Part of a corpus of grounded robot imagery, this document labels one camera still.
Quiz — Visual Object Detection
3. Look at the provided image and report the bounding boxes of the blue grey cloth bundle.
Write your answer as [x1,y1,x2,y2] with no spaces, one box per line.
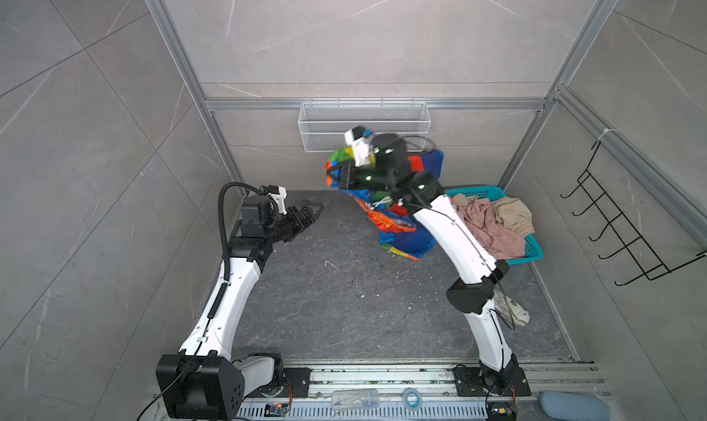
[539,392,611,421]

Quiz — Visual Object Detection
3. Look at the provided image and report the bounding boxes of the small circuit board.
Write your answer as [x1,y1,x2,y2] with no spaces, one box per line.
[263,403,291,417]
[486,402,517,421]

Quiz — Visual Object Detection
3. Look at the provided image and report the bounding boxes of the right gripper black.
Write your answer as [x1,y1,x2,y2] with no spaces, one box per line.
[326,162,395,197]

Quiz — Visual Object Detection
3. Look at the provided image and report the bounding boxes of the clear tape roll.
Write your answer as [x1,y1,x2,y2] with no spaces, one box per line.
[401,388,422,412]

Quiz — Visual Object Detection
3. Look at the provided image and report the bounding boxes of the small circuit board right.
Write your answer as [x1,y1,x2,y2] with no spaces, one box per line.
[486,402,517,421]

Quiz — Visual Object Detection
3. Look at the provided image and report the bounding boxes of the pink shorts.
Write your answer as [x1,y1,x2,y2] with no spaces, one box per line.
[452,194,526,261]

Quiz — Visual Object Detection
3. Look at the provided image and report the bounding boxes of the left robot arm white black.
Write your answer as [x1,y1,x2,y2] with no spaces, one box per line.
[153,182,324,420]

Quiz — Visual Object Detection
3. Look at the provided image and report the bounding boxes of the clear plastic bottle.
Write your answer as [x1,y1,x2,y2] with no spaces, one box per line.
[331,389,379,412]

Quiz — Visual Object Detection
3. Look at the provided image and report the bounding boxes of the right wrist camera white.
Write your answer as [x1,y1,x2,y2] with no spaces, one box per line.
[344,126,374,167]

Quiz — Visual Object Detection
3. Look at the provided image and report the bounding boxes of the teal plastic laundry basket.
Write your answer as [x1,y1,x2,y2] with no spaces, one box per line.
[447,186,544,266]

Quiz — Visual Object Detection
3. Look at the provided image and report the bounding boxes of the small circuit board left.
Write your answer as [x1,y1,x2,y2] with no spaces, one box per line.
[263,403,291,417]

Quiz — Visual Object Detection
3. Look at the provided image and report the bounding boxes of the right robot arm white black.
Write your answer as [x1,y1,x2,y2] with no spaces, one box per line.
[327,126,530,396]

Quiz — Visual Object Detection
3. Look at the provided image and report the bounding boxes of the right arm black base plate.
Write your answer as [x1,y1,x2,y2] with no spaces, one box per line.
[452,364,532,397]

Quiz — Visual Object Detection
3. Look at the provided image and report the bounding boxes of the black wire hook rack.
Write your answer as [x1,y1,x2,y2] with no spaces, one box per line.
[560,140,706,288]

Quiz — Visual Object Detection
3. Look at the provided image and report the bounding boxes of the rainbow striped shorts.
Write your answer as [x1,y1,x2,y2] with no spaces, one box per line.
[325,148,445,261]

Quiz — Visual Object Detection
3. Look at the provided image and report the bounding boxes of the folded patterned beige shorts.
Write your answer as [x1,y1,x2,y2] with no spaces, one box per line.
[493,290,530,330]

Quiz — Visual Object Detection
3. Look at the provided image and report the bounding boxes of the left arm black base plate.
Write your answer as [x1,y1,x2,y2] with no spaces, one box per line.
[252,368,311,398]

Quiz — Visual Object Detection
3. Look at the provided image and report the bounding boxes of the white wire mesh wall basket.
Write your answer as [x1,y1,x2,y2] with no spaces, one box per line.
[298,101,431,153]

